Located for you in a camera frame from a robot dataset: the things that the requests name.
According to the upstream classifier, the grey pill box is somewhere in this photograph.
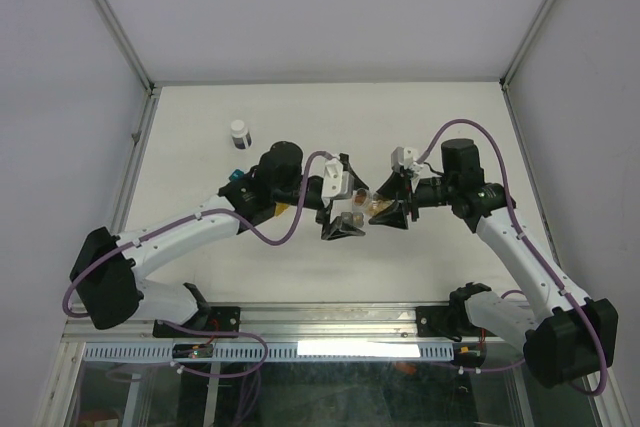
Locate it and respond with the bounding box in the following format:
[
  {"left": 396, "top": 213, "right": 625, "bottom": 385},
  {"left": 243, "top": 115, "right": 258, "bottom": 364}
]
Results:
[{"left": 340, "top": 212, "right": 365, "bottom": 228}]

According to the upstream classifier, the aluminium frame post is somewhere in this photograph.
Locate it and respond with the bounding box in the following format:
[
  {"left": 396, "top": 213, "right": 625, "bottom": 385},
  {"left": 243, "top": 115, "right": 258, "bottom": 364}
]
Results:
[
  {"left": 500, "top": 0, "right": 558, "bottom": 89},
  {"left": 91, "top": 0, "right": 155, "bottom": 94}
]

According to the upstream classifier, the white cap pill bottle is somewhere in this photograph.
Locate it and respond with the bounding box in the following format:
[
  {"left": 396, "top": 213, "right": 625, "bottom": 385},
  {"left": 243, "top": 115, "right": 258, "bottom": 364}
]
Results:
[{"left": 230, "top": 119, "right": 252, "bottom": 150}]

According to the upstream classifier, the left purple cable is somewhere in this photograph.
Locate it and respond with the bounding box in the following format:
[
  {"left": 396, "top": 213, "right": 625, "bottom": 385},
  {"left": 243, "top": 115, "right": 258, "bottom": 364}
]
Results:
[{"left": 60, "top": 150, "right": 334, "bottom": 427}]

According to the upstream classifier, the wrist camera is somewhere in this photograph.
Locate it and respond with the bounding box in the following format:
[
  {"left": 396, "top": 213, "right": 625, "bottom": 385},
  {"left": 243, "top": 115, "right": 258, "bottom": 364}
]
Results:
[
  {"left": 391, "top": 147, "right": 423, "bottom": 177},
  {"left": 321, "top": 158, "right": 354, "bottom": 205}
]

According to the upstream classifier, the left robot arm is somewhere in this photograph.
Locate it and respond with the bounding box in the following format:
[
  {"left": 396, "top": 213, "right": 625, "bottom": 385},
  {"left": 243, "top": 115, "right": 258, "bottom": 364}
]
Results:
[{"left": 63, "top": 141, "right": 366, "bottom": 336}]

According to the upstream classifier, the yellow pill box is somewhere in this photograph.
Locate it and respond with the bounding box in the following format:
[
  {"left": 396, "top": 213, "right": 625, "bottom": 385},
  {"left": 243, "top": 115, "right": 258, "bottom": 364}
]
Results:
[{"left": 274, "top": 203, "right": 289, "bottom": 217}]

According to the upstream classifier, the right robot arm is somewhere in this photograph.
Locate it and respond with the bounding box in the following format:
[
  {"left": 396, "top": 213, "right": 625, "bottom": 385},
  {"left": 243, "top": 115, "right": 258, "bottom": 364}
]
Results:
[{"left": 369, "top": 138, "right": 618, "bottom": 388}]

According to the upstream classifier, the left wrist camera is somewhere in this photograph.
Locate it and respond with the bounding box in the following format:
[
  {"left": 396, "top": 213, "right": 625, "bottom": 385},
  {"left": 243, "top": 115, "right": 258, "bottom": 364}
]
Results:
[{"left": 321, "top": 158, "right": 354, "bottom": 205}]

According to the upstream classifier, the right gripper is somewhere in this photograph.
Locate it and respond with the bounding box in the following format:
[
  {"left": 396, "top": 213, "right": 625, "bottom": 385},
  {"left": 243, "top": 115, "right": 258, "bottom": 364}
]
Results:
[{"left": 368, "top": 170, "right": 457, "bottom": 229}]

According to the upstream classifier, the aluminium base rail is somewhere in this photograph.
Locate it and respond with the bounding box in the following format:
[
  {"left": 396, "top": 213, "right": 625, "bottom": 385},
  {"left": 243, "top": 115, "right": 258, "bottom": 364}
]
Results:
[{"left": 62, "top": 299, "right": 606, "bottom": 351}]

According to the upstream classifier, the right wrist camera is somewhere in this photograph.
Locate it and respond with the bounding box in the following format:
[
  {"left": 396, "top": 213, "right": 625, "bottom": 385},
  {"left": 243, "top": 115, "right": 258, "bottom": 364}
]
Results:
[{"left": 391, "top": 147, "right": 423, "bottom": 177}]

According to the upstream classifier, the clear bottle with orange pills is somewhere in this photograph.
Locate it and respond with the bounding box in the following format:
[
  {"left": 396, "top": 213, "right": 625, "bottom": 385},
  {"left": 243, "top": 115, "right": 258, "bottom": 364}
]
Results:
[{"left": 363, "top": 198, "right": 393, "bottom": 218}]

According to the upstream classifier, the left aluminium frame post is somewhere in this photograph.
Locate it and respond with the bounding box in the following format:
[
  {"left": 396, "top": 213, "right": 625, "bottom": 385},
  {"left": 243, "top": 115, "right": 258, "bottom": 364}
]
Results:
[{"left": 91, "top": 0, "right": 155, "bottom": 94}]

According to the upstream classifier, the purple cable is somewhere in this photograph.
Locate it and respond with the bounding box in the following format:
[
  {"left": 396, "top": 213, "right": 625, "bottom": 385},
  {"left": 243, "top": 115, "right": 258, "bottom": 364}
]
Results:
[
  {"left": 417, "top": 119, "right": 611, "bottom": 397},
  {"left": 60, "top": 150, "right": 334, "bottom": 427}
]

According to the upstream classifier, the right aluminium frame post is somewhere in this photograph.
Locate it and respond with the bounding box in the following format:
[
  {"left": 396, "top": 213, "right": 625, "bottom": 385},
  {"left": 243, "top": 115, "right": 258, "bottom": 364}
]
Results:
[{"left": 500, "top": 0, "right": 558, "bottom": 89}]

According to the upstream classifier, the white slotted cable duct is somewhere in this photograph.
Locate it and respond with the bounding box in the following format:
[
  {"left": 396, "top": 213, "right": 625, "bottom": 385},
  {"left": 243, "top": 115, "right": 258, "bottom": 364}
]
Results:
[{"left": 84, "top": 340, "right": 454, "bottom": 364}]

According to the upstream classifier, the blue pill box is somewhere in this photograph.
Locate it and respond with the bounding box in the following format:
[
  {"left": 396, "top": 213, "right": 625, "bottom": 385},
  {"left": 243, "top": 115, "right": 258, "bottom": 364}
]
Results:
[{"left": 229, "top": 169, "right": 245, "bottom": 182}]

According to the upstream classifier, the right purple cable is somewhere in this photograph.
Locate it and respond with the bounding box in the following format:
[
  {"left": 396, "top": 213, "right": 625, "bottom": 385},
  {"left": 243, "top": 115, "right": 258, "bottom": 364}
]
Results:
[{"left": 417, "top": 119, "right": 611, "bottom": 397}]

